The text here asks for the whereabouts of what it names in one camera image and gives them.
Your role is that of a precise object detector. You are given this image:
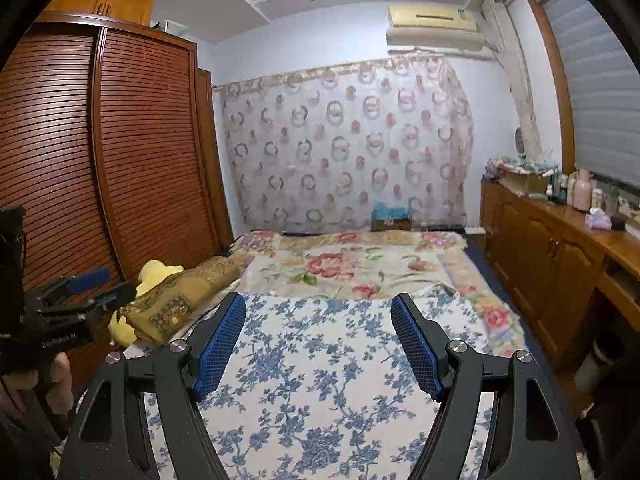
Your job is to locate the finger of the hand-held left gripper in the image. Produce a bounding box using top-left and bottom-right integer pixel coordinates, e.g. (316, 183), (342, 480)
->
(42, 268), (111, 306)
(75, 282), (138, 318)

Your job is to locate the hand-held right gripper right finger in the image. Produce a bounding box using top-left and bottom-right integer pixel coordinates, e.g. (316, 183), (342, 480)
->
(390, 292), (583, 480)

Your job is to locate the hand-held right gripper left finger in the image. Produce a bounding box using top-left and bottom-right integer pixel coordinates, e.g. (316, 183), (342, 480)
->
(57, 291), (247, 480)

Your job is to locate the gold sunflower patterned blanket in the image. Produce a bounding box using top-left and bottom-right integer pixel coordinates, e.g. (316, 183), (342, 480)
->
(122, 256), (244, 346)

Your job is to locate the person's left hand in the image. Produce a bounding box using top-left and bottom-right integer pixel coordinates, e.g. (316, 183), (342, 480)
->
(0, 351), (76, 415)

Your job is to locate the yellow plush toy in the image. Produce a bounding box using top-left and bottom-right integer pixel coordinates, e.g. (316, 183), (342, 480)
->
(109, 260), (184, 349)

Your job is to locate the blue floral bedsheet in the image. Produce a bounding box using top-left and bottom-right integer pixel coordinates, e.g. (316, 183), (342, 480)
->
(142, 290), (532, 480)

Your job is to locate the pink floral blanket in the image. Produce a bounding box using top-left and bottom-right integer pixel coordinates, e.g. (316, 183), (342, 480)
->
(230, 230), (527, 342)

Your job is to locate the wooden louvered wardrobe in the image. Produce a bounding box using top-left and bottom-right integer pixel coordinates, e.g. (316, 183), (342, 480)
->
(0, 15), (234, 377)

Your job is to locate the cardboard box with blue cloth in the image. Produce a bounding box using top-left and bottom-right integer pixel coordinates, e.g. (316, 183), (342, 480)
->
(371, 203), (414, 232)

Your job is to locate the long wooden cabinet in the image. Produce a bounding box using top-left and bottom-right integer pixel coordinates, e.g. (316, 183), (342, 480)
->
(479, 177), (640, 377)

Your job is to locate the grey waste bin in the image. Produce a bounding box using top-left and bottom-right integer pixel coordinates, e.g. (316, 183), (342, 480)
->
(572, 340), (621, 392)

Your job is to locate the open cardboard box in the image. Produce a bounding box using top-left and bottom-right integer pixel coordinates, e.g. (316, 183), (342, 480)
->
(497, 170), (551, 194)

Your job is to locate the circle print curtain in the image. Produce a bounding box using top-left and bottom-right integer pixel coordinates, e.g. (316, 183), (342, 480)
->
(212, 57), (476, 234)

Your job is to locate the small purple pouch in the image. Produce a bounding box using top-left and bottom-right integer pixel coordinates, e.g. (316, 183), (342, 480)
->
(586, 207), (614, 231)

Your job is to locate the pink bottle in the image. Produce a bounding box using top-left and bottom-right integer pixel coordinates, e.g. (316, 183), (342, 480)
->
(572, 169), (595, 213)

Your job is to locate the beige lace side curtain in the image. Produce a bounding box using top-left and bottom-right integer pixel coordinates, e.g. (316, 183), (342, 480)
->
(482, 0), (544, 162)

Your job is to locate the grey window blind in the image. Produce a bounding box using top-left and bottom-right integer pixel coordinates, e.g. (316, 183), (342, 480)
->
(541, 0), (640, 187)

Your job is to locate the beige air conditioner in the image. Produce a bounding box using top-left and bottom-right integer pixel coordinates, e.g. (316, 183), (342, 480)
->
(385, 4), (497, 59)

